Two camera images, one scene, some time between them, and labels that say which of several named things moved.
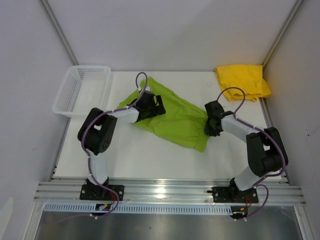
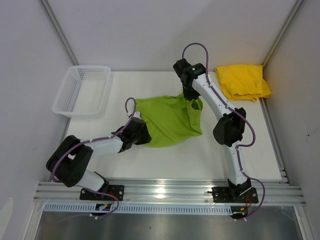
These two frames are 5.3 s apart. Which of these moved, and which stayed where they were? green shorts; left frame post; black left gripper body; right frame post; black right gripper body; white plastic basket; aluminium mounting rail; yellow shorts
Moved: black right gripper body; green shorts; black left gripper body
Stayed: left frame post; right frame post; white plastic basket; aluminium mounting rail; yellow shorts
